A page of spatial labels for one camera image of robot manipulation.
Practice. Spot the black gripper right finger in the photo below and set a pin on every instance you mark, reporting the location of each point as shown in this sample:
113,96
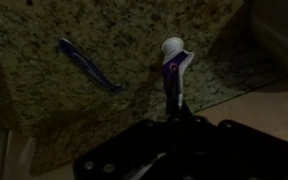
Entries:
185,111

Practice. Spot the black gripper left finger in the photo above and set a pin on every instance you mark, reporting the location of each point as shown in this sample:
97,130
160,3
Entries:
171,108

